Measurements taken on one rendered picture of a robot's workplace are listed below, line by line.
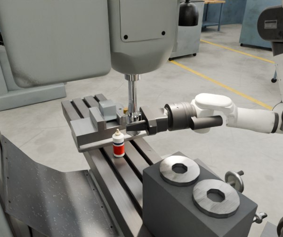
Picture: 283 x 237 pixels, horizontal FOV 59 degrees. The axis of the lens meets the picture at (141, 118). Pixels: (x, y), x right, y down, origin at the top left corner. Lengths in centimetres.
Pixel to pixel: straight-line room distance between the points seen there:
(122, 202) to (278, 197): 174
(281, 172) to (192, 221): 211
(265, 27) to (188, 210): 58
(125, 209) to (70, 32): 49
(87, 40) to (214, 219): 41
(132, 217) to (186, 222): 23
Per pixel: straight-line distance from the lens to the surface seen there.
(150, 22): 57
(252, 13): 677
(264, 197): 229
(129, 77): 67
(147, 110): 77
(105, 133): 97
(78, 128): 98
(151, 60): 61
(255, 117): 82
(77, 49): 50
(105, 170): 87
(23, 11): 47
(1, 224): 62
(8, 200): 63
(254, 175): 246
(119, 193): 79
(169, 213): 58
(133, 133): 75
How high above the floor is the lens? 153
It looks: 30 degrees down
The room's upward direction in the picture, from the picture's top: straight up
